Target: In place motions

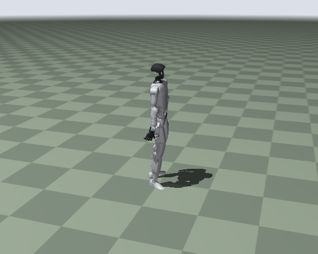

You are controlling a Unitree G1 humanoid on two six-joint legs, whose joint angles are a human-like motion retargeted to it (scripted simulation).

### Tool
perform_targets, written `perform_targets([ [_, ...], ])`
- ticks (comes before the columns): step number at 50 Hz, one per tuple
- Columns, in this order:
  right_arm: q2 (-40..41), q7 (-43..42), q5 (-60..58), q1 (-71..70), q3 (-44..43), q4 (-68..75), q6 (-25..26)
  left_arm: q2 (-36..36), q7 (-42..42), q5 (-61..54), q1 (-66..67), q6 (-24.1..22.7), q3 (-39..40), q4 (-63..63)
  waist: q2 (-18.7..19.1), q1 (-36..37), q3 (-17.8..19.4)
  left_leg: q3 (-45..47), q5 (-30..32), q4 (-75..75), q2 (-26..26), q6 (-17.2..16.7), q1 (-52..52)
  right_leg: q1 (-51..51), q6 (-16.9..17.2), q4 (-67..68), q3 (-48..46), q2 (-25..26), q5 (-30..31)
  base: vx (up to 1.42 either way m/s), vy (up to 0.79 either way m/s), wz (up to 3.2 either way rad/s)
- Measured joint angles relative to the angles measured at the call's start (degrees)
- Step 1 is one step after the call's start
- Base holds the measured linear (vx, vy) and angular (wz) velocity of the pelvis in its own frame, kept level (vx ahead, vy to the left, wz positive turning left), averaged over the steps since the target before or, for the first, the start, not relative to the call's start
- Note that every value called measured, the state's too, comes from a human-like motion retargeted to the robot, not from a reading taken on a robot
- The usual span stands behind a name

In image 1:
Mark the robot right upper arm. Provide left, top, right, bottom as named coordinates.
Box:
left=150, top=86, right=160, bottom=113

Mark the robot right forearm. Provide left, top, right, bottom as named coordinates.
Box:
left=151, top=108, right=158, bottom=131

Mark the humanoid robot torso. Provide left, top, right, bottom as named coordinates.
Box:
left=151, top=79, right=168, bottom=126

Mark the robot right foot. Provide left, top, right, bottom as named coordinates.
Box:
left=149, top=179, right=165, bottom=189

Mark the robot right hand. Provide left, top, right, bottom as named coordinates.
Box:
left=144, top=127, right=155, bottom=141

